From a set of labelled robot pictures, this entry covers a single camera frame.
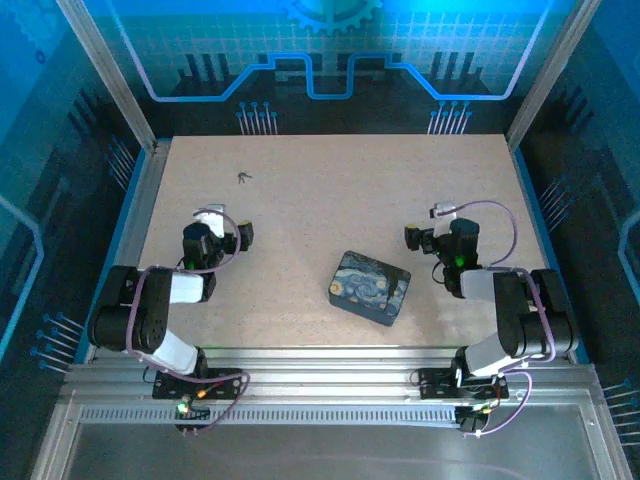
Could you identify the starry night painted tin box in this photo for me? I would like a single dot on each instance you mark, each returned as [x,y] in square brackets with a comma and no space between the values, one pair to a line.
[367,290]

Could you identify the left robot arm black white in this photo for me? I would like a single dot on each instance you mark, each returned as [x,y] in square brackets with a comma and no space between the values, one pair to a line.
[150,310]

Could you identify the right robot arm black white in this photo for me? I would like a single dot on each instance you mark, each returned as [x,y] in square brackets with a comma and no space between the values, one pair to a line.
[510,310]

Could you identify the black power connector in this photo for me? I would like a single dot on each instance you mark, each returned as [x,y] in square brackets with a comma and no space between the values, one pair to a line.
[200,414]
[467,422]

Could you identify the grey metal panel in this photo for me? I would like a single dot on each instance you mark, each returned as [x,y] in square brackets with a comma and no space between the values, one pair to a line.
[325,450]

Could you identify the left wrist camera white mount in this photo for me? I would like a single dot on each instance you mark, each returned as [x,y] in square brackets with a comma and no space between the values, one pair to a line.
[215,214]

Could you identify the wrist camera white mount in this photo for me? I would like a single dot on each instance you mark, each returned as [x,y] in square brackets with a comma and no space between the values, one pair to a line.
[442,210]
[215,214]

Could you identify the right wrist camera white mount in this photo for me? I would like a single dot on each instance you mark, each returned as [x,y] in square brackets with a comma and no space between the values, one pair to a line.
[442,210]

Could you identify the aluminium table side rail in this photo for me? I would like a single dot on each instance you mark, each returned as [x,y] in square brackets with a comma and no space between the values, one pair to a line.
[145,210]

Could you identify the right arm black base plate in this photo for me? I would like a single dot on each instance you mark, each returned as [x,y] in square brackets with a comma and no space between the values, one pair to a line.
[435,385]

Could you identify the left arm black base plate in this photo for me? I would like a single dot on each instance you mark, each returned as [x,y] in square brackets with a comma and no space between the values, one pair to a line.
[225,387]

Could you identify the aluminium frame rail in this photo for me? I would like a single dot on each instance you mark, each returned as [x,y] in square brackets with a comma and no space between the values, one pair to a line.
[325,370]

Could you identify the aluminium frame post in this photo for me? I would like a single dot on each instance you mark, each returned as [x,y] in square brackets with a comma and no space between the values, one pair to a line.
[550,75]
[115,85]

